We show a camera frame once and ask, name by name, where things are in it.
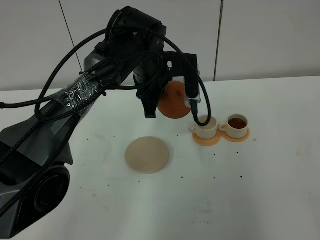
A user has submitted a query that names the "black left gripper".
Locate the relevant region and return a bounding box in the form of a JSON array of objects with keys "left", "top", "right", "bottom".
[{"left": 133, "top": 51, "right": 173, "bottom": 119}]

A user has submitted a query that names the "brown clay teapot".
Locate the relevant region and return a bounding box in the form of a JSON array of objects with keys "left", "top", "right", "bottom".
[{"left": 157, "top": 81, "right": 191, "bottom": 119}]

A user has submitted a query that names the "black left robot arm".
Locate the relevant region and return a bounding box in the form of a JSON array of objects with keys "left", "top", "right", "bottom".
[{"left": 0, "top": 7, "right": 169, "bottom": 238}]

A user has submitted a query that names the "beige round teapot coaster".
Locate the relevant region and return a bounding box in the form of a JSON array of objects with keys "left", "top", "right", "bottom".
[{"left": 124, "top": 136, "right": 170, "bottom": 174}]

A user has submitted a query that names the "left white teacup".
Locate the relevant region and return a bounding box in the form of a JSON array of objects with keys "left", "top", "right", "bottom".
[{"left": 189, "top": 116, "right": 218, "bottom": 140}]

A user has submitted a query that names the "white teacup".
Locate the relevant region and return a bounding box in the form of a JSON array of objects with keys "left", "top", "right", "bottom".
[
  {"left": 218, "top": 114, "right": 249, "bottom": 139},
  {"left": 189, "top": 116, "right": 218, "bottom": 140}
]

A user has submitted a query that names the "left orange cup coaster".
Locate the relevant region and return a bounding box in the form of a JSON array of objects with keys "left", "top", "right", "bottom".
[{"left": 192, "top": 130, "right": 222, "bottom": 147}]

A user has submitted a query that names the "orange cup coaster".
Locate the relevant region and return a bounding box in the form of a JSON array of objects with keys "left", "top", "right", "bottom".
[
  {"left": 192, "top": 130, "right": 222, "bottom": 147},
  {"left": 221, "top": 128, "right": 251, "bottom": 143}
]

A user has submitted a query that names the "right orange cup coaster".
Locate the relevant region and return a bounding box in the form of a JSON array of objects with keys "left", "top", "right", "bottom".
[{"left": 221, "top": 128, "right": 251, "bottom": 143}]

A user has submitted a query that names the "right white teacup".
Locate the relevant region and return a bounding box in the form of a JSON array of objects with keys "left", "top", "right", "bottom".
[{"left": 218, "top": 114, "right": 249, "bottom": 139}]

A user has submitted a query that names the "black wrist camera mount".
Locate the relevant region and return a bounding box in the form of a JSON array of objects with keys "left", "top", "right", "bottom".
[{"left": 164, "top": 51, "right": 201, "bottom": 110}]

